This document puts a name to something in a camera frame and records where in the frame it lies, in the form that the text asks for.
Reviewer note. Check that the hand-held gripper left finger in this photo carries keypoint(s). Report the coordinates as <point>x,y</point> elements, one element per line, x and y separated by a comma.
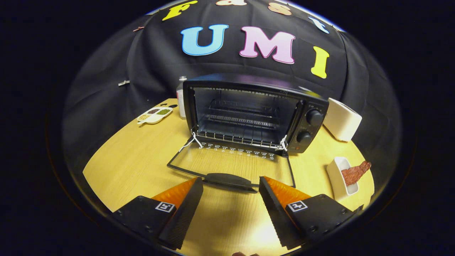
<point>183,217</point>

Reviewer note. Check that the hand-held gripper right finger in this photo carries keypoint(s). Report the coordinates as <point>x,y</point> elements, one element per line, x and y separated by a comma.
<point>277,217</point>

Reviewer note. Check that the red meat steak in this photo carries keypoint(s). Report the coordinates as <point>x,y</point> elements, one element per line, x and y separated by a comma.
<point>353,173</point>

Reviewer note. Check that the black toaster oven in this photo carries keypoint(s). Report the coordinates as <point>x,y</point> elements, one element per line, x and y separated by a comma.
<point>249,82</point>

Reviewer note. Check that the white bread toaster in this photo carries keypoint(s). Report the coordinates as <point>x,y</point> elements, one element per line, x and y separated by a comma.
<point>341,121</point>

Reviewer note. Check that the white rectangular tray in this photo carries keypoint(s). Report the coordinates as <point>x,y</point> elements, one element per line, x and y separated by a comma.
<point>336,177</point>

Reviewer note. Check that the white divided dish of beans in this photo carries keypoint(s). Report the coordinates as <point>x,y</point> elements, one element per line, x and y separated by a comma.
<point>154,115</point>

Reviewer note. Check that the clear plastic bottle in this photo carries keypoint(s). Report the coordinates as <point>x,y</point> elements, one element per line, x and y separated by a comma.
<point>180,101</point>

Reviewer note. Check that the small metal clip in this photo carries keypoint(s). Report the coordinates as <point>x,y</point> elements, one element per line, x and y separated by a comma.
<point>124,83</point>

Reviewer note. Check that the black backdrop cloth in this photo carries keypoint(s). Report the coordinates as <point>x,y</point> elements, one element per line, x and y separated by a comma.
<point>106,71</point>

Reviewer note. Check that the small pink clip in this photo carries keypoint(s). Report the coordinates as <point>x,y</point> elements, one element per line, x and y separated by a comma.
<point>138,28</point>

